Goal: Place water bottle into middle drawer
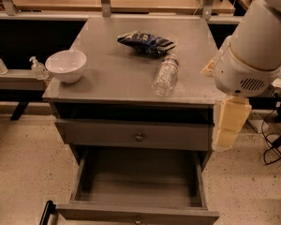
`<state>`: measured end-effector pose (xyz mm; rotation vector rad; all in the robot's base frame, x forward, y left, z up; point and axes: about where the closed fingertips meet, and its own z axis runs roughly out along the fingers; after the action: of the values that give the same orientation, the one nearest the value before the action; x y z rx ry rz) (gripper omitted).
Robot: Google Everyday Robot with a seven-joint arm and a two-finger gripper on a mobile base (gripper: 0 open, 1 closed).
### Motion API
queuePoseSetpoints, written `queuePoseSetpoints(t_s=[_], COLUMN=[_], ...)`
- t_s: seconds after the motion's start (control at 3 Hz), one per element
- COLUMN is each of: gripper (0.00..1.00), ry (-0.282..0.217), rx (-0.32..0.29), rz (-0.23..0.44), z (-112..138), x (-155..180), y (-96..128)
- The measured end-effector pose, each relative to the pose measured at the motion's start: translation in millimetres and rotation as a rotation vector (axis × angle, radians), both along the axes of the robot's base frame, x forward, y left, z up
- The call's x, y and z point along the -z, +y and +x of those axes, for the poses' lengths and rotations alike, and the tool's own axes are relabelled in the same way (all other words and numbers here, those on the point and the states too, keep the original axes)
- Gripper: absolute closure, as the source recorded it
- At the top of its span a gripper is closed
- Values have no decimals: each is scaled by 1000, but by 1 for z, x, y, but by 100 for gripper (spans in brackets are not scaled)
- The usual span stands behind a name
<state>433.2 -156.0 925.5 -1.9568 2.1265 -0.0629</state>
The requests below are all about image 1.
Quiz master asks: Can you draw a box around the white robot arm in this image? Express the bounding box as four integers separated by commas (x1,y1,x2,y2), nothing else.
201,0,281,151

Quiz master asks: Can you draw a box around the blue chip bag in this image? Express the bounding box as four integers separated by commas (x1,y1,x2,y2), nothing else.
117,31,176,57

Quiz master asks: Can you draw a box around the grey drawer cabinet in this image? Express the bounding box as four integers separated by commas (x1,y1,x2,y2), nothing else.
44,17,224,165

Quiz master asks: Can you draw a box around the round top drawer knob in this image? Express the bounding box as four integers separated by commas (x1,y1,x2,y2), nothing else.
135,133,145,142

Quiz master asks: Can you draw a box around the black handle bottom left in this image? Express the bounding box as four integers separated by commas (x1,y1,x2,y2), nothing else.
39,200,56,225

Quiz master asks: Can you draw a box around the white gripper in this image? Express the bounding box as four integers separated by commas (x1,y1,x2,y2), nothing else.
200,36,281,151

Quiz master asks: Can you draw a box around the right grey shelf rail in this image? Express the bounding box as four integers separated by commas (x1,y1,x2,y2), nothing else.
259,85,281,98

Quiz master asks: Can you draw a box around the left sanitizer pump bottle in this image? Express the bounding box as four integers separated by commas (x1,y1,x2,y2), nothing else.
29,56,49,80

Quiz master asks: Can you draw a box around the grey shelf rail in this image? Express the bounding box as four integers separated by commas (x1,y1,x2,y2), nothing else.
259,85,281,98
0,69,52,91

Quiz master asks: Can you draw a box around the clear plastic water bottle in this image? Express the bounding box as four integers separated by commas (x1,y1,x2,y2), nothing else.
152,53,179,97

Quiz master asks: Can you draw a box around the open middle drawer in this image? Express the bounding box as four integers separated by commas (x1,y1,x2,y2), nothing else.
57,147,219,225

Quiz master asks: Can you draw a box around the black cable on floor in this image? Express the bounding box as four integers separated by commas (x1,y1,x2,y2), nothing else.
260,92,281,168

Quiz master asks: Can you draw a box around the white bowl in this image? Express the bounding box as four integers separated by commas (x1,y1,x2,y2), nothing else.
45,50,87,83

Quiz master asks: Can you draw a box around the closed top drawer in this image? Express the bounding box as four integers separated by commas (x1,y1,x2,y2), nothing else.
55,119,213,151

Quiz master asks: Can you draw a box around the left grey shelf rail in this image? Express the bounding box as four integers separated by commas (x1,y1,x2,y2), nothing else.
0,69,52,91

